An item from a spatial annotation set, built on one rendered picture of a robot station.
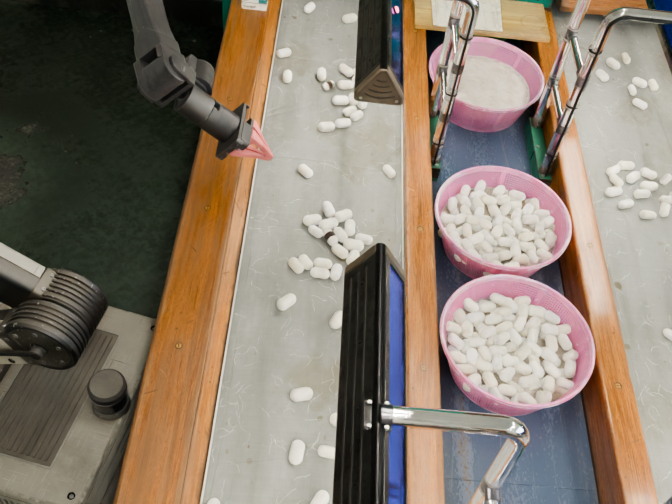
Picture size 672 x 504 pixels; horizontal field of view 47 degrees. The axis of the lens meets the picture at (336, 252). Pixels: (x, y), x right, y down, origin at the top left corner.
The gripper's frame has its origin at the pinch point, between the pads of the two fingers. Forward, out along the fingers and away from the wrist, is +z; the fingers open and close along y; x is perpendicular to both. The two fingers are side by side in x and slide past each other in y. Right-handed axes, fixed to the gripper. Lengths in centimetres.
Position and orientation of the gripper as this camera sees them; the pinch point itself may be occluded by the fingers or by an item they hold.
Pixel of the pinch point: (268, 156)
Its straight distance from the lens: 147.8
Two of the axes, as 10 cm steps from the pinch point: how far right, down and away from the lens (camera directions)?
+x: -7.0, 4.2, 5.8
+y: 0.5, -7.8, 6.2
